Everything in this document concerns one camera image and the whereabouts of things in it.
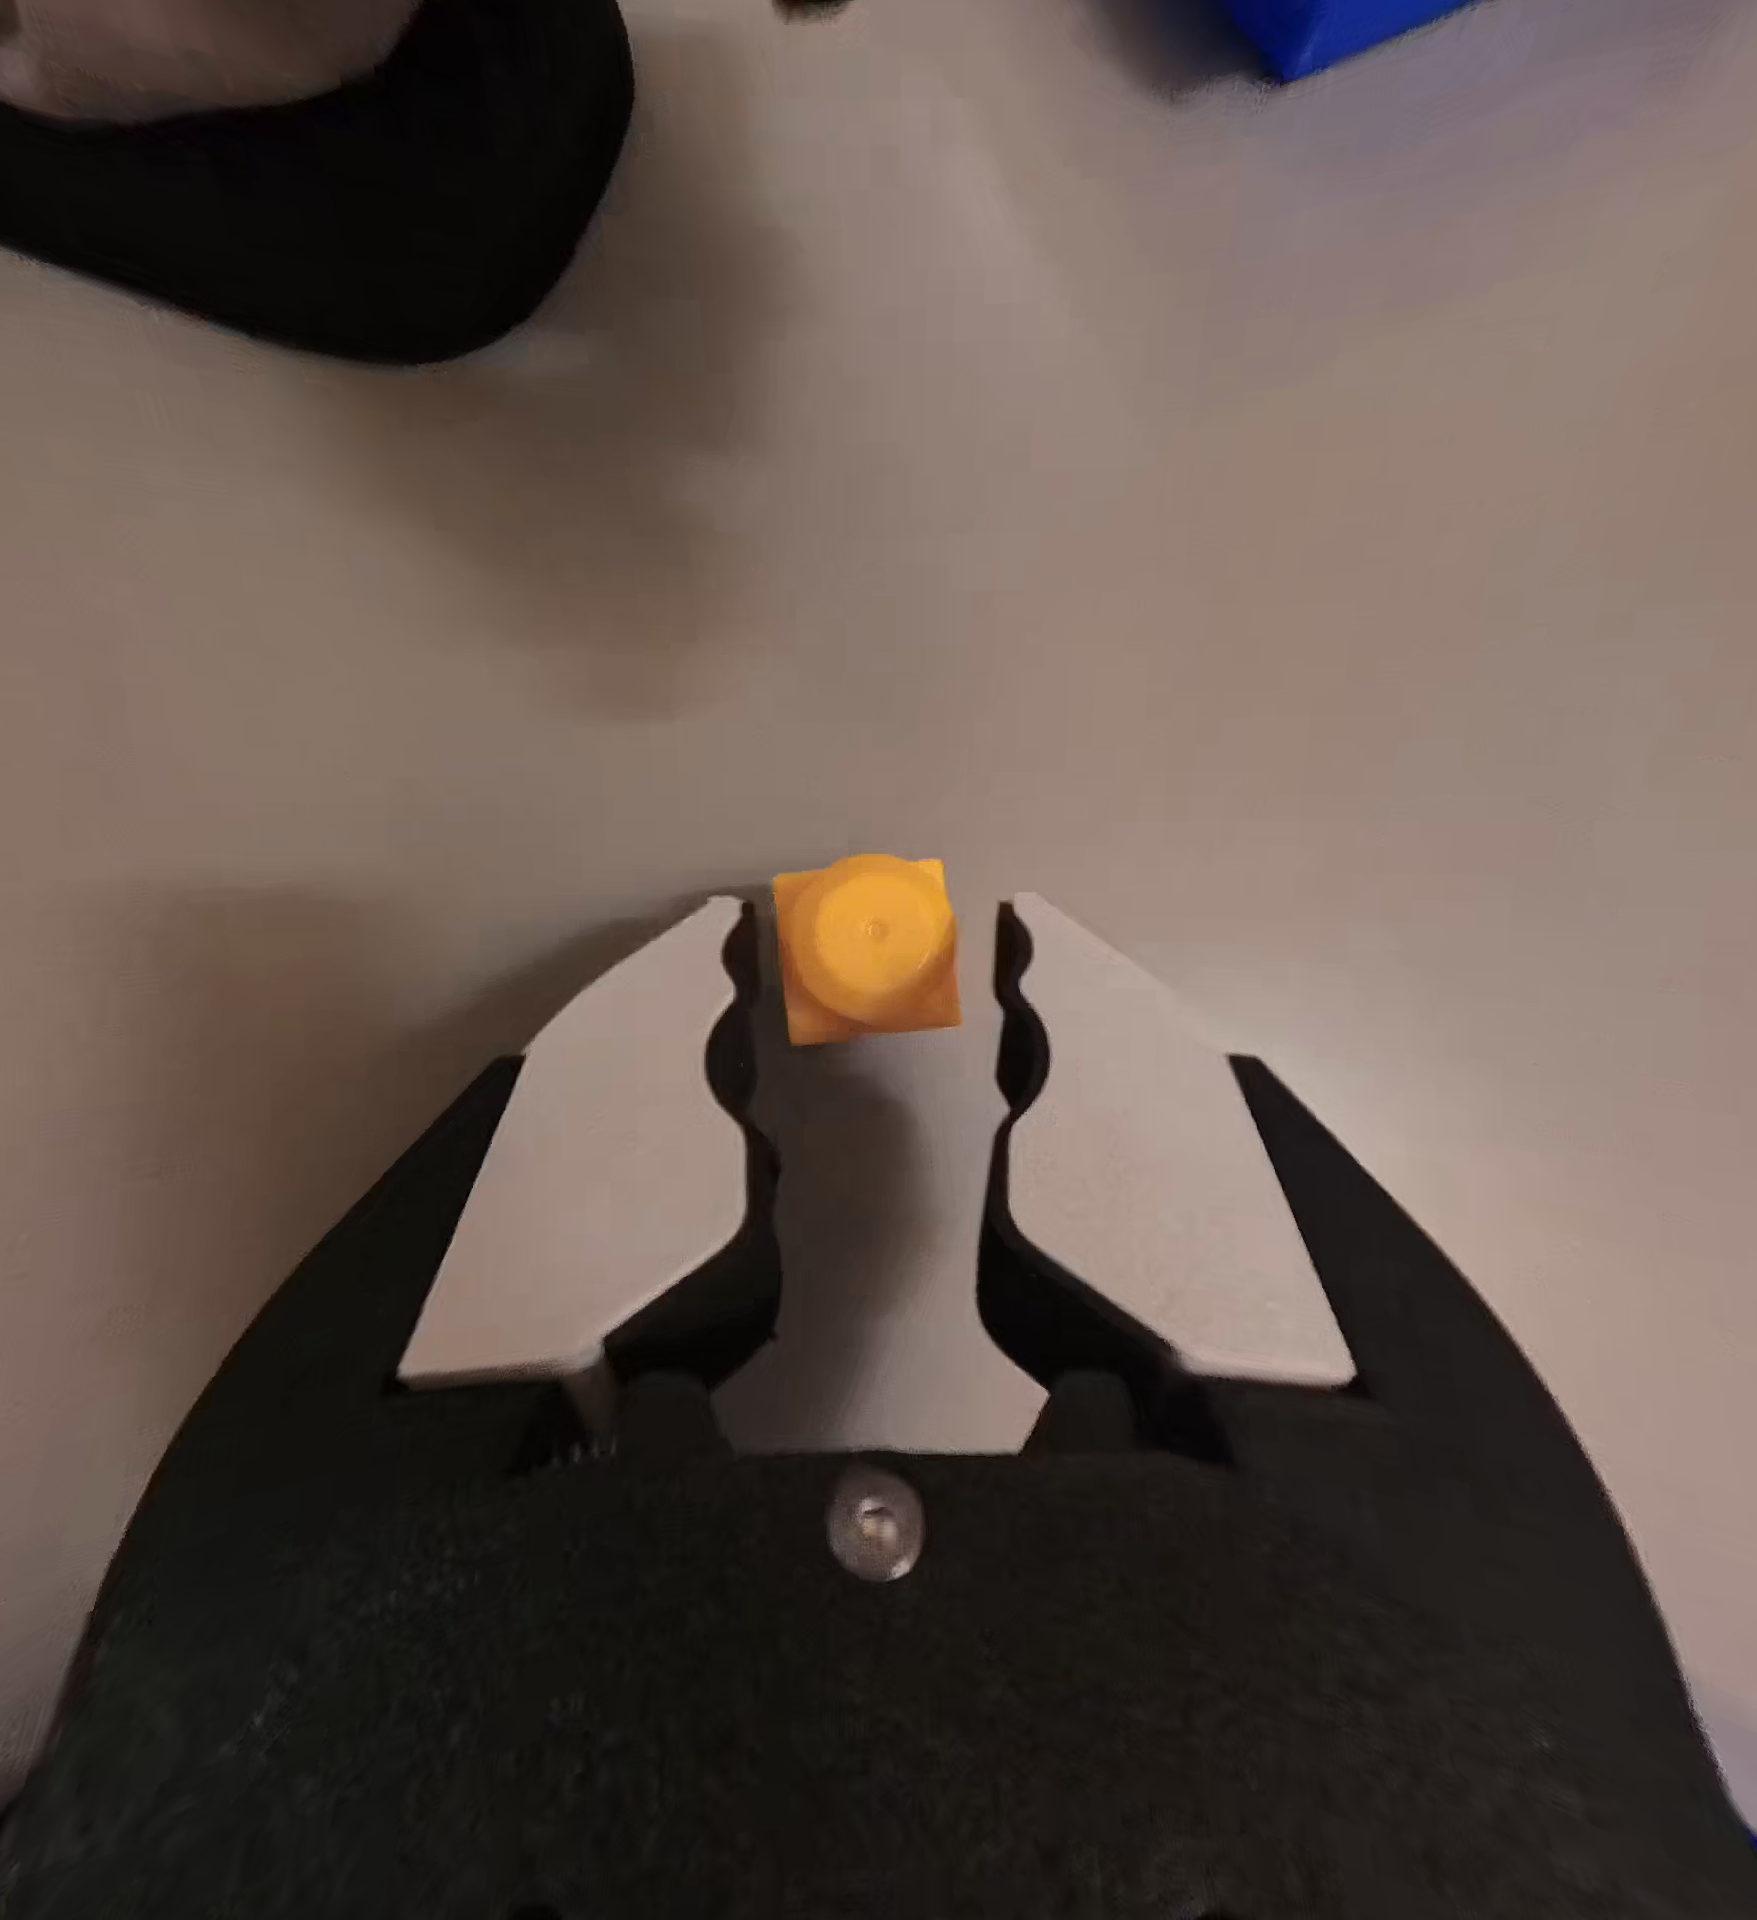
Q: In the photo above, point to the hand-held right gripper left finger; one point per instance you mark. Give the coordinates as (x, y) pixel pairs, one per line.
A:
(579, 1201)

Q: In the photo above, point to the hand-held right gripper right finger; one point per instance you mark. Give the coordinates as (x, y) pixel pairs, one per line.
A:
(1179, 1201)

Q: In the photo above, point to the yellow one-stud toy block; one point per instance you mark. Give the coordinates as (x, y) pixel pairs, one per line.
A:
(866, 945)

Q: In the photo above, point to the black mesh pad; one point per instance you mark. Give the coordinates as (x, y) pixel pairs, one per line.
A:
(369, 224)

